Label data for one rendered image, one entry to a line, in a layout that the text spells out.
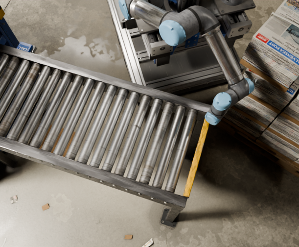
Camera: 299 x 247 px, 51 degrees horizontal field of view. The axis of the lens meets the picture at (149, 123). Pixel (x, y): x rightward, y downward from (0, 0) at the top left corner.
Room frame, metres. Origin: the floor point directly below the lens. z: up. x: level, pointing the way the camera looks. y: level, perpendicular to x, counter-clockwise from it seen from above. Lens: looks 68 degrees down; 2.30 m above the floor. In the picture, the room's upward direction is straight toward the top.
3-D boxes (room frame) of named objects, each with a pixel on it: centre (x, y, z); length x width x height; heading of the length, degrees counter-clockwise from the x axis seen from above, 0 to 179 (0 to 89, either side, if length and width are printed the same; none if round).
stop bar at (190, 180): (0.44, -0.24, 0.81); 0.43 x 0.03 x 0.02; 162
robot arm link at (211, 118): (0.63, -0.33, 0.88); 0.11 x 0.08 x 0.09; 142
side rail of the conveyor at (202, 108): (0.90, 0.31, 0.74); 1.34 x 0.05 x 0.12; 72
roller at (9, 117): (0.76, 0.70, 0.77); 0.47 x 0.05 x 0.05; 162
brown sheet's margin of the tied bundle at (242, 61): (0.91, -0.65, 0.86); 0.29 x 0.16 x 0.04; 49
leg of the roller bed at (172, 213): (0.22, -0.14, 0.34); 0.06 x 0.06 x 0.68; 72
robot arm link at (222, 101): (0.65, -0.35, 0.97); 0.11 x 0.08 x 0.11; 125
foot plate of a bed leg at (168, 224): (0.22, -0.14, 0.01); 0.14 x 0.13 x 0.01; 162
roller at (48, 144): (0.68, 0.45, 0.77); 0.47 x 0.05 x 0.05; 162
